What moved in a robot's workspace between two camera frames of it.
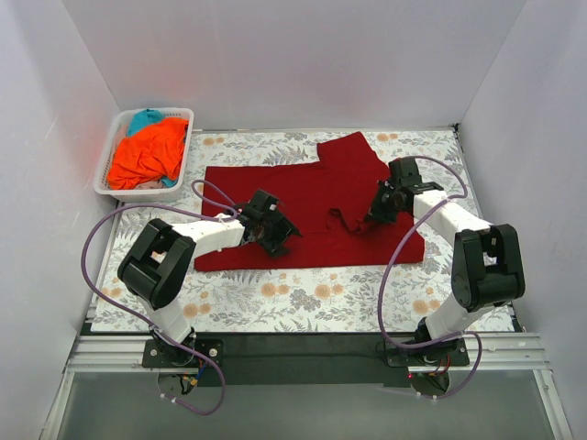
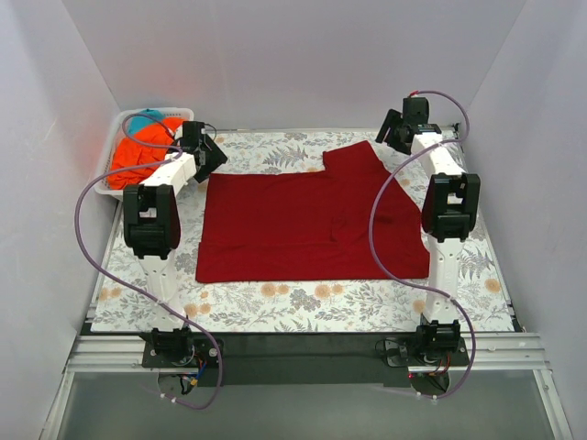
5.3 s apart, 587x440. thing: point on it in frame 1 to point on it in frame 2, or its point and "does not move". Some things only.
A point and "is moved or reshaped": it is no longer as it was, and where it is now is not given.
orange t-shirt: [149, 155] does not move
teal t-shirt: [144, 117] does not move
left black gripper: [275, 228] to [204, 157]
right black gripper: [379, 206] to [395, 133]
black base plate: [301, 359] does not move
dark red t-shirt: [326, 203] is moved or reshaped
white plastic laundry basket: [119, 130] does not move
